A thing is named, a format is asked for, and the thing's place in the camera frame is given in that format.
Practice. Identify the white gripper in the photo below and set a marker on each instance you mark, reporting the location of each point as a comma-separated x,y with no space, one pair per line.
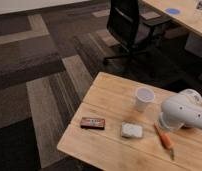
167,123

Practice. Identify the orange pepper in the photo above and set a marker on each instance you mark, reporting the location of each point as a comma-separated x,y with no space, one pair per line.
166,141

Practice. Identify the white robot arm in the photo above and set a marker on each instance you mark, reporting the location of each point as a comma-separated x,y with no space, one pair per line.
181,109

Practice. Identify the white sponge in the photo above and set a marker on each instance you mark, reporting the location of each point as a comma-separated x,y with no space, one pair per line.
130,130

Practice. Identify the white paper cup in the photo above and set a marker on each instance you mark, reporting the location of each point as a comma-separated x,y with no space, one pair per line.
144,96

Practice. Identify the dark red rectangular box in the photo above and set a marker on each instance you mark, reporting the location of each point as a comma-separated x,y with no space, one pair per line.
92,123

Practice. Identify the black office chair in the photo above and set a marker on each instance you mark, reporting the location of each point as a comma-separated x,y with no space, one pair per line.
135,35

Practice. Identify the light wooden desk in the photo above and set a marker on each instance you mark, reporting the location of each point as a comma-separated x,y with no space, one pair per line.
189,17

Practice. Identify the blue round disc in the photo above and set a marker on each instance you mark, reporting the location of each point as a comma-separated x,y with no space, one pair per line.
172,11

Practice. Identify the small dark object on desk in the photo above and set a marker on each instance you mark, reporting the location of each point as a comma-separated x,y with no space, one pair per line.
199,5

